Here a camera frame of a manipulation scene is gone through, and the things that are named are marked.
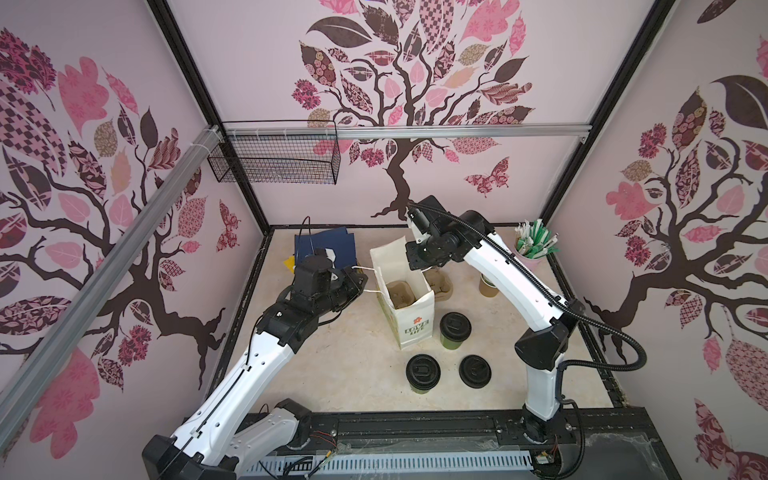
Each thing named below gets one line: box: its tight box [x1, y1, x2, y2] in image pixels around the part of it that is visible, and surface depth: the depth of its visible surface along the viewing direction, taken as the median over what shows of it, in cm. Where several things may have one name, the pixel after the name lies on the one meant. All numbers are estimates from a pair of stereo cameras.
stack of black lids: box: [459, 354, 492, 389], surface depth 83 cm
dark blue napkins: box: [294, 227, 357, 268], surface depth 109 cm
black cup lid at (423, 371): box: [405, 354, 441, 389], surface depth 74 cm
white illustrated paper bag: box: [369, 236, 435, 350], surface depth 81 cm
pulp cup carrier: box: [386, 281, 416, 309], surface depth 99 cm
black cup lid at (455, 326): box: [439, 312, 472, 342], surface depth 82 cm
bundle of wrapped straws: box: [515, 219, 561, 259], surface depth 94 cm
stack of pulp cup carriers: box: [422, 267, 453, 302], surface depth 100 cm
